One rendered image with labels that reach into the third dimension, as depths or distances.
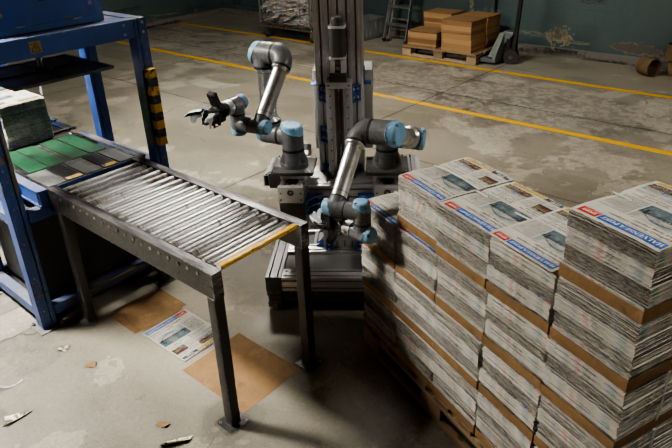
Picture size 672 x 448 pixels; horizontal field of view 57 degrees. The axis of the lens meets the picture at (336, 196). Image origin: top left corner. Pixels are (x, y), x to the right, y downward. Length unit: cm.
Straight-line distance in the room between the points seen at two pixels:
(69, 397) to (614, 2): 775
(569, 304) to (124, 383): 218
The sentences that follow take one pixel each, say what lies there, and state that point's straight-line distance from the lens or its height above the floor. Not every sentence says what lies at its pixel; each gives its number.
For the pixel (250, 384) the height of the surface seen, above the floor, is 0.
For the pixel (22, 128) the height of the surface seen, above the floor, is 90.
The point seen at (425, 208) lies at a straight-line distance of 247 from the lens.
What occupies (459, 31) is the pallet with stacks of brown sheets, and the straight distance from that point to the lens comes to 879.
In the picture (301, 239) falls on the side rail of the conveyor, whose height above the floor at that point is 73.
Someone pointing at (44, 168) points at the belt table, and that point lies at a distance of 382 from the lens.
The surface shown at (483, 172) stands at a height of 106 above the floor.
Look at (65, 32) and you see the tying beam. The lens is 346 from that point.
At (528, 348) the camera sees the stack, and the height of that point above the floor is 73.
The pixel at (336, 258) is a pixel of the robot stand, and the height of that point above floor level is 21.
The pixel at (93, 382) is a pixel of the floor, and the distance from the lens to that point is 339.
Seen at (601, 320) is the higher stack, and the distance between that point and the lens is 192.
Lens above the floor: 210
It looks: 26 degrees down
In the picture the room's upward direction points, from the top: 2 degrees counter-clockwise
